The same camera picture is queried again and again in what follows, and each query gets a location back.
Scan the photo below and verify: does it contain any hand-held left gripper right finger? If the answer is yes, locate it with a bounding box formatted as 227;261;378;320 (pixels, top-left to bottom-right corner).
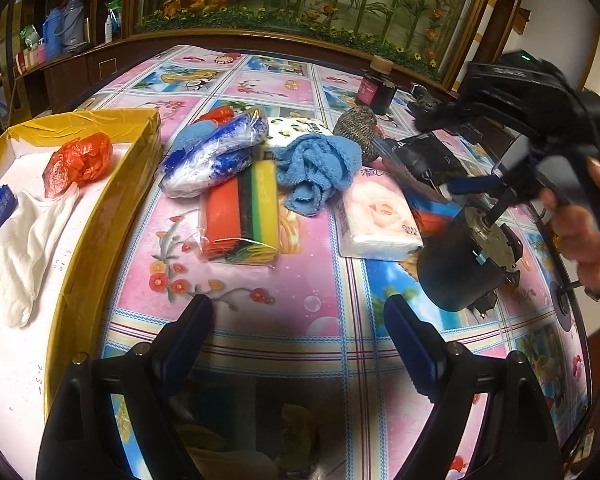
382;294;566;480

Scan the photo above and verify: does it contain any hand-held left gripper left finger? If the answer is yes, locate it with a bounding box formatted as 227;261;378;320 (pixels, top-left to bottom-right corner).
35;294;213;480

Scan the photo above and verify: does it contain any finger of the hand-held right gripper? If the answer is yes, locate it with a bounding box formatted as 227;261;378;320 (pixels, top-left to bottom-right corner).
447;174;506;197
415;102;486;133

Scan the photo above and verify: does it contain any pink rose tissue pack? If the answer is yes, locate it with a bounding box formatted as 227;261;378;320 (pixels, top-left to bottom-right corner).
332;167;425;261

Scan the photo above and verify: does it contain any multicoloured sponge pack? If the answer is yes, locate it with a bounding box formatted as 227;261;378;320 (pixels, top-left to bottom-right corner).
198;160;281;265

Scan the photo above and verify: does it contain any blue knitted cloth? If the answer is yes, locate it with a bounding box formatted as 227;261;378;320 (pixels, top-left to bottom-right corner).
275;134;363;218

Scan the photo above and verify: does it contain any yellow cardboard box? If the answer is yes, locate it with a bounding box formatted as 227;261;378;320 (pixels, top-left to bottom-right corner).
0;107;162;411

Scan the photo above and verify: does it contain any white sock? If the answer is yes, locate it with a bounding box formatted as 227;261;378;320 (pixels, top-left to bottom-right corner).
0;182;81;330

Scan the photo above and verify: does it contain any large red plastic bag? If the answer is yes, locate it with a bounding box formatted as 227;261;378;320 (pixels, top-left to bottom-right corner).
42;131;114;200

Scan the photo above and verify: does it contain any person's right hand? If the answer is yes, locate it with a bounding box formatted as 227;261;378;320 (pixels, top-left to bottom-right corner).
539;157;600;291

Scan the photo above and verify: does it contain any black device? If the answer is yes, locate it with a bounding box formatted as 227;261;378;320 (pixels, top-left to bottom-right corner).
410;84;453;111

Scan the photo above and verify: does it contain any blue and red sponge pack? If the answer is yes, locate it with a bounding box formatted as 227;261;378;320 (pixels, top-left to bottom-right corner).
410;195;461;236

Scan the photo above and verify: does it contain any striped crimped-edge packet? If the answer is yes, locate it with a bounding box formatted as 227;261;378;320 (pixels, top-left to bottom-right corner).
370;137;453;206

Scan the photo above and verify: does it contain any dark bottle with wooden cap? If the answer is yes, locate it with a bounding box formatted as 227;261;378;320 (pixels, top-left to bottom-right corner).
358;55;397;116

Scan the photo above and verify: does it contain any black motor with metal plate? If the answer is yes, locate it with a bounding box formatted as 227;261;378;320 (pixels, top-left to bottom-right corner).
417;192;523;313

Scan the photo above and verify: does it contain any brown knitted hat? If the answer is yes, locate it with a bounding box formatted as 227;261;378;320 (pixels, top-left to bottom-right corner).
333;106;381;166

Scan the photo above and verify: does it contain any printed floral tablecloth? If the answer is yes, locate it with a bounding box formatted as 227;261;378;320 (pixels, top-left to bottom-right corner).
72;44;593;480

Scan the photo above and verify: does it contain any lemon print tissue pack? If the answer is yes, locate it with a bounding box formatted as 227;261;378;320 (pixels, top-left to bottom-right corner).
267;116;333;150

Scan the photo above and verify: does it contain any blue and white plastic bag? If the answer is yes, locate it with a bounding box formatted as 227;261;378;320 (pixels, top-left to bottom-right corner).
162;107;270;198

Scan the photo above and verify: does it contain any artificial plant display case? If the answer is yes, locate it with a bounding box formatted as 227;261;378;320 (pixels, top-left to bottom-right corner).
135;0;486;76

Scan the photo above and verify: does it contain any small red plastic bag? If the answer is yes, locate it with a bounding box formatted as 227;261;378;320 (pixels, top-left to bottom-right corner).
194;106;231;123

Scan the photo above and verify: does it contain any pink box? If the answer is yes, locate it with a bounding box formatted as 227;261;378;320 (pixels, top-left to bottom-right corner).
15;45;48;72

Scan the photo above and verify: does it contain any blue thermos flask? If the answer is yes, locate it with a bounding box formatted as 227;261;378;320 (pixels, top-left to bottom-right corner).
42;7;63;58

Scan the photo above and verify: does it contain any grey thermos flask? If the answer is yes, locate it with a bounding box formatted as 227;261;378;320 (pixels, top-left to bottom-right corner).
60;0;88;53

